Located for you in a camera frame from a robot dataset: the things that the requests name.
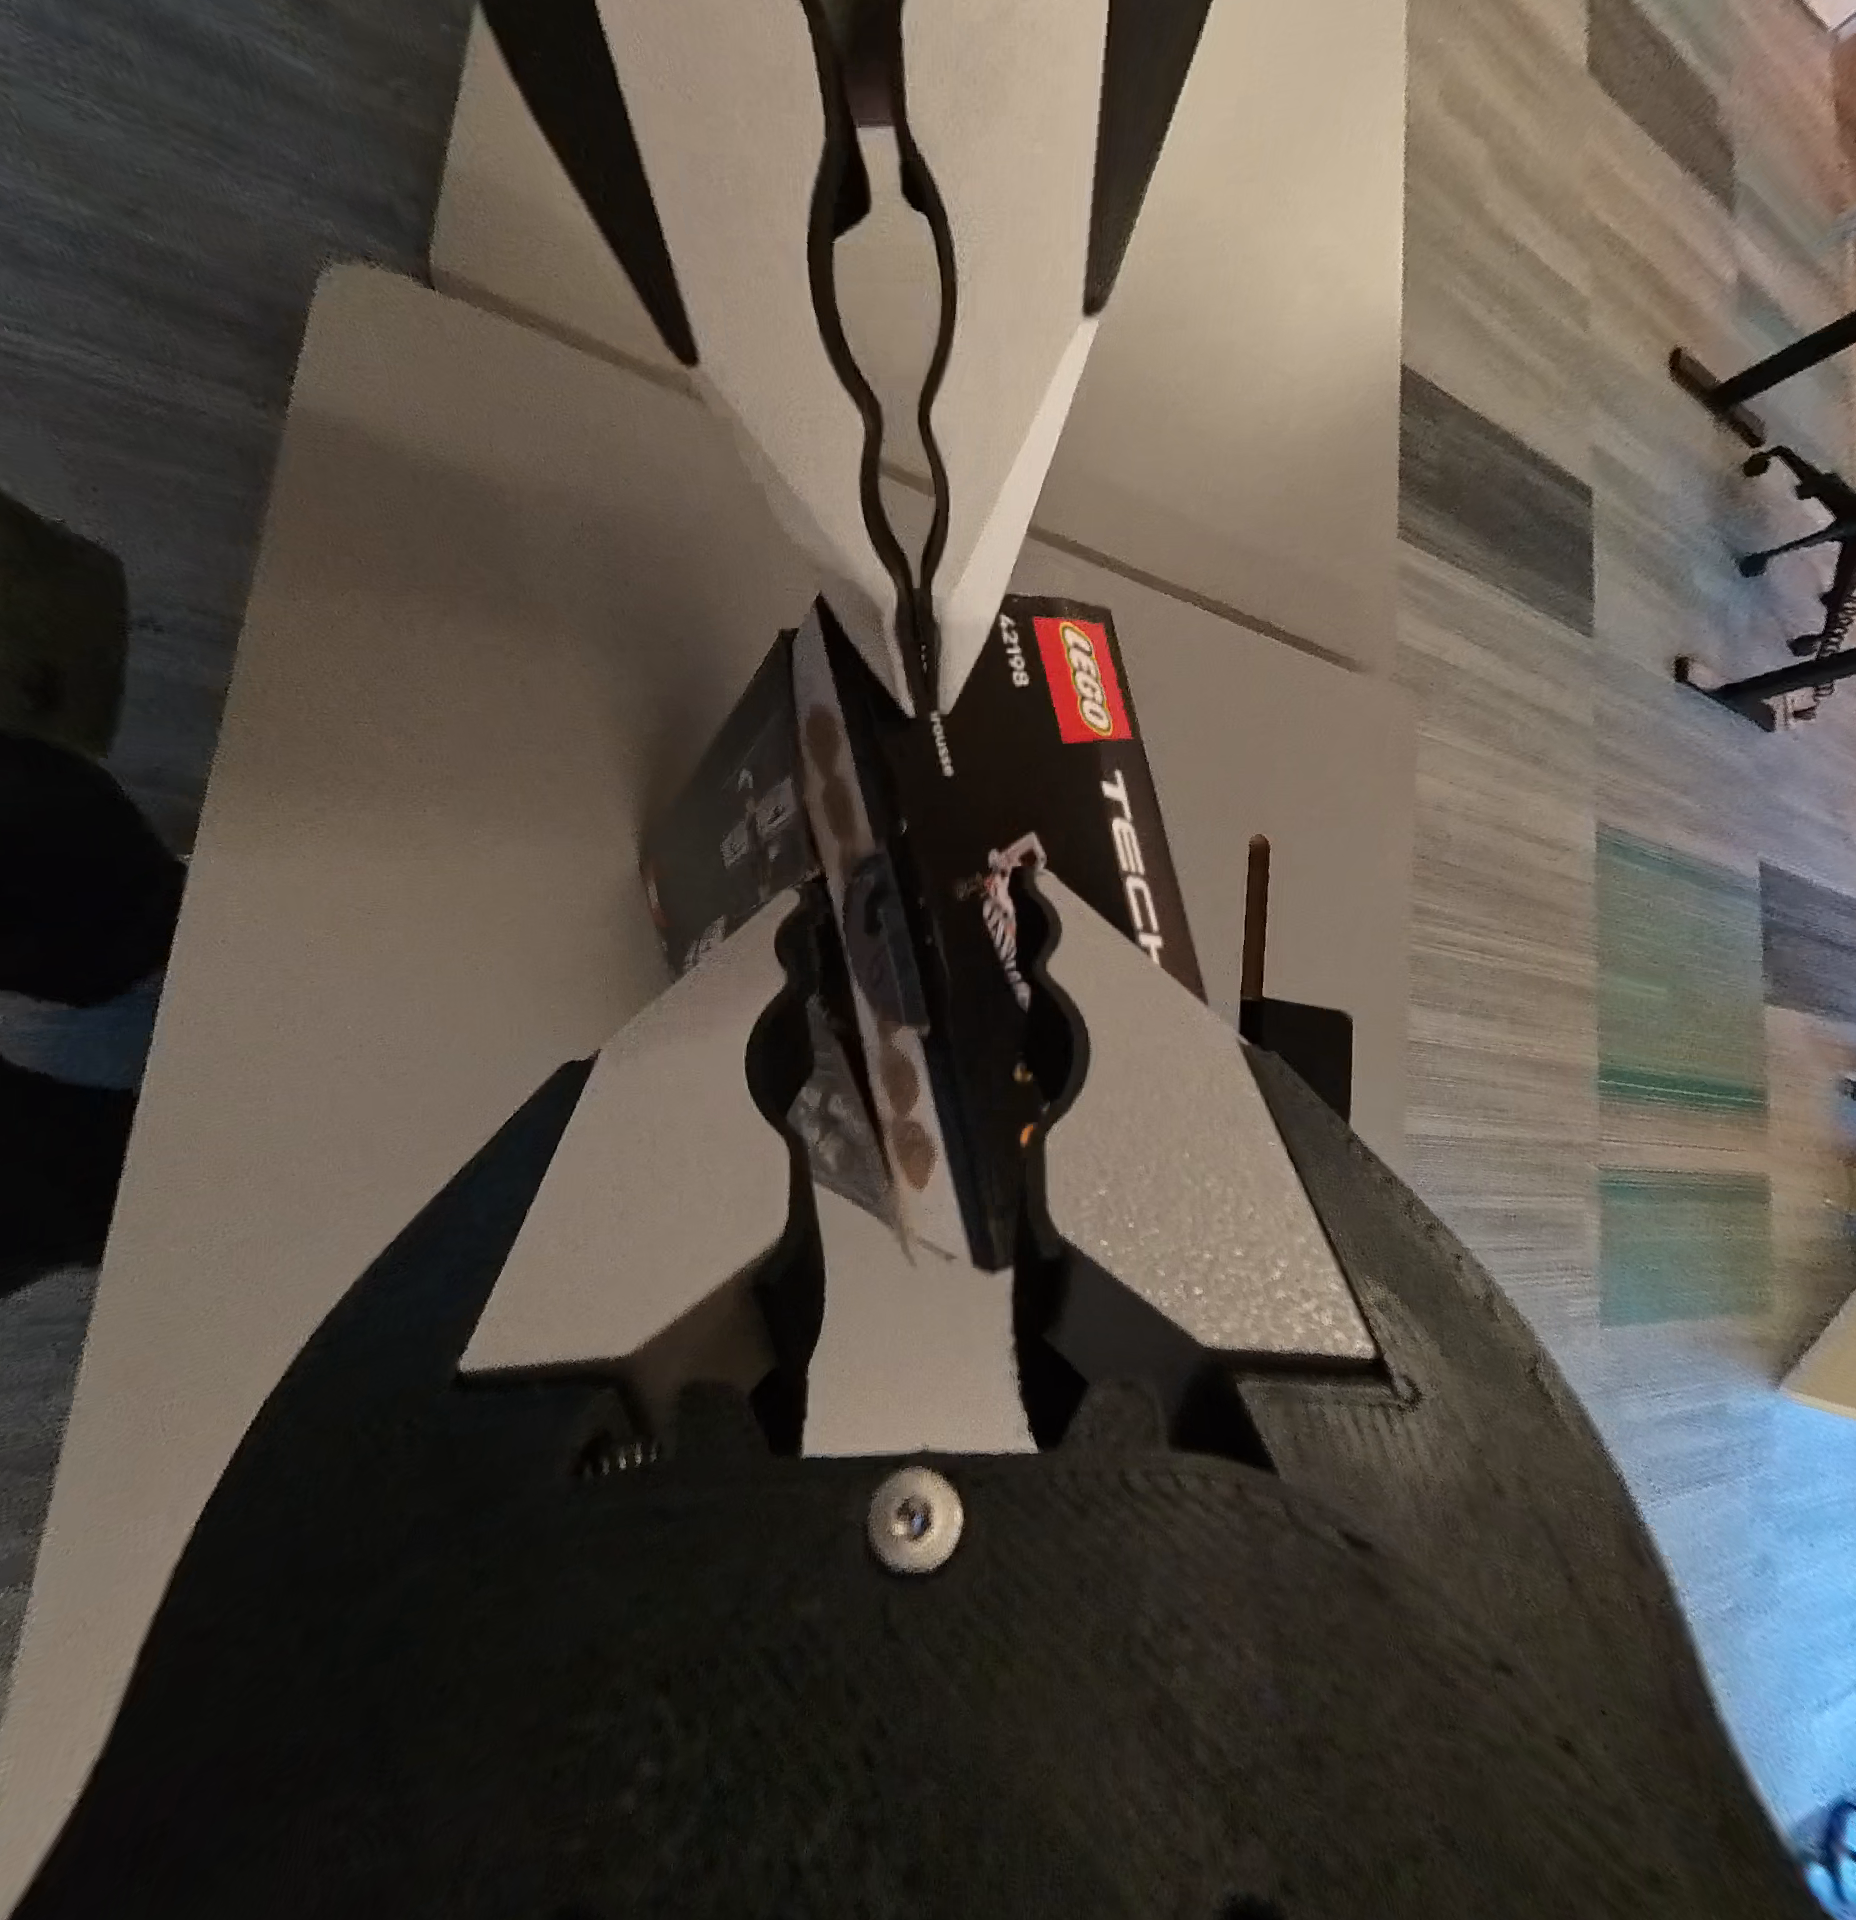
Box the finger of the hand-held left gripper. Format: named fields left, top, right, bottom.
left=598, top=0, right=930, bottom=723
left=897, top=0, right=1114, bottom=715

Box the blue plane lego box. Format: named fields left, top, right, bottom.
left=641, top=592, right=1210, bottom=1278

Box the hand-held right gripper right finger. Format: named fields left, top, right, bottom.
left=1009, top=866, right=1390, bottom=1454

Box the black office chair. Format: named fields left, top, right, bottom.
left=0, top=452, right=192, bottom=1316

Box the black floor stand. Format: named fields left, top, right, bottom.
left=1666, top=286, right=1856, bottom=738

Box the beige side table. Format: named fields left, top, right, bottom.
left=1774, top=1259, right=1856, bottom=1429

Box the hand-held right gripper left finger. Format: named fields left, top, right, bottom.
left=456, top=894, right=829, bottom=1454

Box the clear plastic parts bag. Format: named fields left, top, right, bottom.
left=784, top=1073, right=937, bottom=1278

